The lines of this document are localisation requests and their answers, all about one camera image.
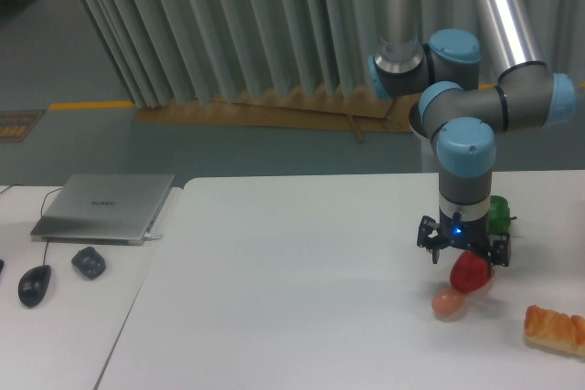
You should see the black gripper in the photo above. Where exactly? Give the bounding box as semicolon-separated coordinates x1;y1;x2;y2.
416;212;511;277

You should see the red bell pepper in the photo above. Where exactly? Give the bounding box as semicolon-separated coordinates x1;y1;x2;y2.
450;251;494;294

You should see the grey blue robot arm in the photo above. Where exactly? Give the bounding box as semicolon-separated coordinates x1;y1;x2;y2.
368;0;577;272

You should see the green bell pepper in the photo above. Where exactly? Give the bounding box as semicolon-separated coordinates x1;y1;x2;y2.
487;195;516;235

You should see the brown egg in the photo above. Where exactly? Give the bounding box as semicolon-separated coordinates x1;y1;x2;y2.
431;289;465;317

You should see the toasted bread piece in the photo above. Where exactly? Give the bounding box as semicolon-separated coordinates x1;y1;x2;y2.
524;305;584;357

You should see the silver closed laptop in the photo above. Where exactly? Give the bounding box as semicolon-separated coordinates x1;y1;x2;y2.
30;174;175;245

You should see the pale green curtain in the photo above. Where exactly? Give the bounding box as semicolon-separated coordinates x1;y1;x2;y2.
80;0;584;108

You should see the black small controller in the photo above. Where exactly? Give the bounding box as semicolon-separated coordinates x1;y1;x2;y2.
71;247;107;280

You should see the black computer mouse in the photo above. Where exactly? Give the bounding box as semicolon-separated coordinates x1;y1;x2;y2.
17;264;52;308

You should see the black mouse cable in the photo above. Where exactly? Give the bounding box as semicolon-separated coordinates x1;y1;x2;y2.
0;184;65;268

